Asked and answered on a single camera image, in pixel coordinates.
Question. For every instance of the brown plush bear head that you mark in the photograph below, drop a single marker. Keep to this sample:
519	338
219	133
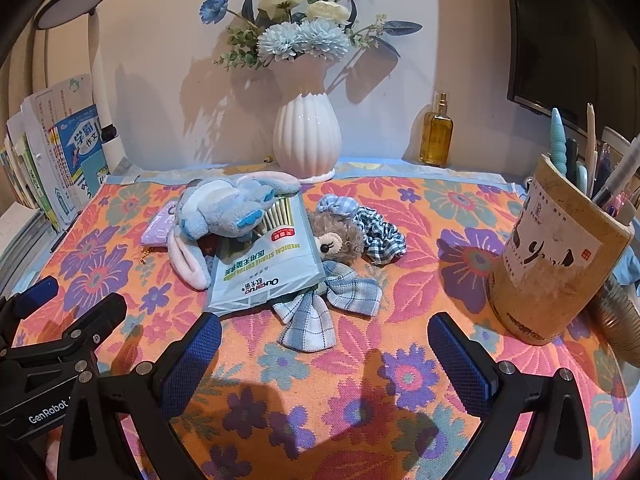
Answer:
337	238

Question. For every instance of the floral orange tablecloth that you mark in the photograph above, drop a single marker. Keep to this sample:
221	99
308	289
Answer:
339	382

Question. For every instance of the purple tissue pack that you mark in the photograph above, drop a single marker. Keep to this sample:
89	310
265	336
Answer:
156	233

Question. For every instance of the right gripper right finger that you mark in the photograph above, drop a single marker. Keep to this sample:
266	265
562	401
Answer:
556	444

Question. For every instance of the blue plush bunny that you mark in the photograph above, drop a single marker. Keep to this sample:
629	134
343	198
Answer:
229	207

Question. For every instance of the cotton swab packet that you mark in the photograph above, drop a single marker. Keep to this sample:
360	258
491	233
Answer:
279	257

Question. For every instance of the blue white artificial flowers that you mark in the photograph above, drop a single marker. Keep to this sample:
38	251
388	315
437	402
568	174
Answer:
273	31

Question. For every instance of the dark monitor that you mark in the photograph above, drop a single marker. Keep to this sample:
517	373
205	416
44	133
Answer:
571	54

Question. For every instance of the white ribbed vase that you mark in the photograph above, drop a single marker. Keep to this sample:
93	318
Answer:
307	138

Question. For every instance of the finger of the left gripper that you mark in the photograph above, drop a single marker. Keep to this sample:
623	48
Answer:
19	306
93	327

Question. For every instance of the woven storage basket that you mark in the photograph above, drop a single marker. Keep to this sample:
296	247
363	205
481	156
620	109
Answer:
617	315

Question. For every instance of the stack of books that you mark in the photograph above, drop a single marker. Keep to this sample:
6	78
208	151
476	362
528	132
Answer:
44	211

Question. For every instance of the white desk lamp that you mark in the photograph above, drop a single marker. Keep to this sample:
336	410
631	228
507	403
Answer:
54	13

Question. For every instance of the amber glass bottle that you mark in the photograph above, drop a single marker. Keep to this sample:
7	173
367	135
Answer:
436	133

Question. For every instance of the blue cover book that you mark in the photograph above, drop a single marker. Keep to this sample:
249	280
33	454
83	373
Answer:
78	149

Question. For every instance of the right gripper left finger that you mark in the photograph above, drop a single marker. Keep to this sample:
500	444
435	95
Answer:
93	443

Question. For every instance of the blue plaid bow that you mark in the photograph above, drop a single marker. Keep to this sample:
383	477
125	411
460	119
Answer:
306	316

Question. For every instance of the white pen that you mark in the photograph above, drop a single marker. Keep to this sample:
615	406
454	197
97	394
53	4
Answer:
620	175

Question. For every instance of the teal unicorn pen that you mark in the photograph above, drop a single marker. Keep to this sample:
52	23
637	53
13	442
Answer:
558	142

